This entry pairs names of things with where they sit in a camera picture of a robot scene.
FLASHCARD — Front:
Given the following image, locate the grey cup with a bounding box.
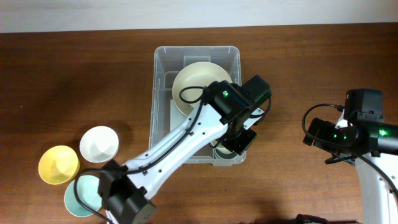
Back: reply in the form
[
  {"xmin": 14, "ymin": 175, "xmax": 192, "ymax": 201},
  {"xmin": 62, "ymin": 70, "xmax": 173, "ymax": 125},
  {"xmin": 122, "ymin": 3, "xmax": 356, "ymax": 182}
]
[{"xmin": 214, "ymin": 145, "xmax": 238, "ymax": 159}]

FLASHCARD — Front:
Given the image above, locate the cream white bowl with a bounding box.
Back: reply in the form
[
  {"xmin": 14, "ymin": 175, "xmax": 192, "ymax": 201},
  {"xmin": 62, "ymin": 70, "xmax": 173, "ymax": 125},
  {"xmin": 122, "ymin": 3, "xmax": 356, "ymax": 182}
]
[{"xmin": 172, "ymin": 62, "xmax": 232, "ymax": 116}]

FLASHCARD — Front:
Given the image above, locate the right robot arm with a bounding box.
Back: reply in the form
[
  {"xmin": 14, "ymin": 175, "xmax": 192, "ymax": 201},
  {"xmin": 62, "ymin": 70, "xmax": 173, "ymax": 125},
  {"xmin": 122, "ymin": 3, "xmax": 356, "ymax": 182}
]
[{"xmin": 302, "ymin": 88, "xmax": 397, "ymax": 223}]

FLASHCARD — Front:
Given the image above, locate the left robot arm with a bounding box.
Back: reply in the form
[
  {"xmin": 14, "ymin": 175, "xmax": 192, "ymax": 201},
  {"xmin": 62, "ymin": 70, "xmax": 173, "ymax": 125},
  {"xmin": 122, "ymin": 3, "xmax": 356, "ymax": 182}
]
[{"xmin": 98, "ymin": 75, "xmax": 271, "ymax": 223}]

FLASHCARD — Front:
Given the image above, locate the clear plastic storage bin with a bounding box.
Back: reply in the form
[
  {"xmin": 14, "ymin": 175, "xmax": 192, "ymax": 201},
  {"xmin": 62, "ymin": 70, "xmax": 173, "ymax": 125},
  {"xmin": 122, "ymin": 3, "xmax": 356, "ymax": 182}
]
[{"xmin": 149, "ymin": 46, "xmax": 242, "ymax": 147}]

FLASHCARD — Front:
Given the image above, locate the small white bowl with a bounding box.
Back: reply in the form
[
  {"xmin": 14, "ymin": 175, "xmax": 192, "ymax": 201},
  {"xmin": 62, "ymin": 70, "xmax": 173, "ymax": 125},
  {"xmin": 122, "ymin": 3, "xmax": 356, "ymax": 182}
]
[{"xmin": 79, "ymin": 126, "xmax": 119, "ymax": 163}]

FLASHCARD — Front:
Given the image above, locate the small mint green bowl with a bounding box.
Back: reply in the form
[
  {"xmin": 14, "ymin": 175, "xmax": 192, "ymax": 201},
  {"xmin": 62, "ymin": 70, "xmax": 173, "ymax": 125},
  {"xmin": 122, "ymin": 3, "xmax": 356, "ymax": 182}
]
[{"xmin": 64, "ymin": 175, "xmax": 101, "ymax": 217}]

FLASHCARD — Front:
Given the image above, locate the small yellow bowl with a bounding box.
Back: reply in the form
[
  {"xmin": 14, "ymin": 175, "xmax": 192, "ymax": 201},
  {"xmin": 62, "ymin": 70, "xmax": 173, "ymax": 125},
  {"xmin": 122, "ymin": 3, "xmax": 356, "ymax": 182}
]
[{"xmin": 38, "ymin": 146, "xmax": 80, "ymax": 185}]

